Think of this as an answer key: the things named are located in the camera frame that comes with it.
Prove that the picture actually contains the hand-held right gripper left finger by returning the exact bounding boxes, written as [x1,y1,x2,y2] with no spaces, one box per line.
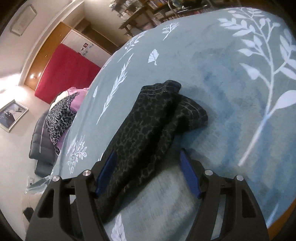
[25,151,118,241]

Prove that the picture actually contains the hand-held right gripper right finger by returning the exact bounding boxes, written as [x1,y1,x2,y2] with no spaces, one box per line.
[179,148,270,241]

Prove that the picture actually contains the dark leopard print pants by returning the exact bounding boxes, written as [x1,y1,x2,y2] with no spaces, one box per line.
[96,80,208,224]

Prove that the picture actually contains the grey upholstered headboard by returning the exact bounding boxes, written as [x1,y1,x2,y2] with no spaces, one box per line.
[29,109,60,176]

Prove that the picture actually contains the pink cloth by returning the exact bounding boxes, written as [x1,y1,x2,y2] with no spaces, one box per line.
[55,87,89,156]

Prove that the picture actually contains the teal leaf print blanket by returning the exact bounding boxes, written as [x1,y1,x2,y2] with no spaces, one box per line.
[25,7,296,241]

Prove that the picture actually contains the red upholstered panel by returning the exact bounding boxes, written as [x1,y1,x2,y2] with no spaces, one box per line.
[35,44,101,104]

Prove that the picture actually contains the small colourful stickers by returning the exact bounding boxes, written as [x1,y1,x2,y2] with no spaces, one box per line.
[80,42,94,56]

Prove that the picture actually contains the wooden wardrobe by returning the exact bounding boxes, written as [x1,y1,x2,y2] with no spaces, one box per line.
[24,22,118,91]

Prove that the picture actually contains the dark wooden desk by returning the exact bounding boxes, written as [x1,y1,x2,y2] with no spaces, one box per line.
[119,7,158,37]

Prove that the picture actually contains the wooden bookshelf with books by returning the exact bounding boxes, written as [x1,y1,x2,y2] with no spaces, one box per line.
[139,0,232,24]

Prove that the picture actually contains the grey rectangular ceiling fixture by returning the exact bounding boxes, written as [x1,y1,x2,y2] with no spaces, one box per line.
[10,5,37,36]

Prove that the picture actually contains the framed wall picture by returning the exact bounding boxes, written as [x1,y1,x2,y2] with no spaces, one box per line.
[0,100,29,133]

